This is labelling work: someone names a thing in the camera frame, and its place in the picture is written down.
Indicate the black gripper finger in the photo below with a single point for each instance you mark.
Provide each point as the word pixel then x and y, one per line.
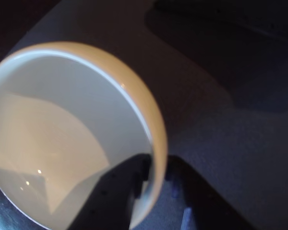
pixel 110 203
pixel 201 210

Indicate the small white ceramic bowl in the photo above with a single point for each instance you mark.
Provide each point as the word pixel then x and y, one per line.
pixel 62 107

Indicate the gray WOWROBO mat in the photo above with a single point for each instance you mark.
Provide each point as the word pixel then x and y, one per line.
pixel 206 119

